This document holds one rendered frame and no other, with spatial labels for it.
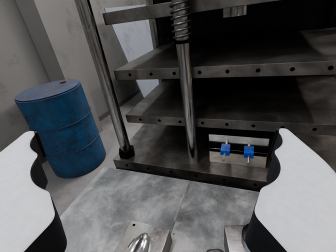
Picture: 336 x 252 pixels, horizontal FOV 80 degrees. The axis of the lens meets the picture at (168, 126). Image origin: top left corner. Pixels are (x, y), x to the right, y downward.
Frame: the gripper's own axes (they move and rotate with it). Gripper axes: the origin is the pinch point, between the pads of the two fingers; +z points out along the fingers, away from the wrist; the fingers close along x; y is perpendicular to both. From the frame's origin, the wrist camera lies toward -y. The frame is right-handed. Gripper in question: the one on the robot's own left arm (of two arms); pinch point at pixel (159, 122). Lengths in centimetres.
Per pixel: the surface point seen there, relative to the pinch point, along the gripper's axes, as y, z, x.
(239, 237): 52, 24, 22
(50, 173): 165, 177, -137
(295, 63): 10, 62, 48
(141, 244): 62, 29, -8
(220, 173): 64, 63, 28
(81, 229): 71, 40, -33
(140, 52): 57, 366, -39
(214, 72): 16, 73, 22
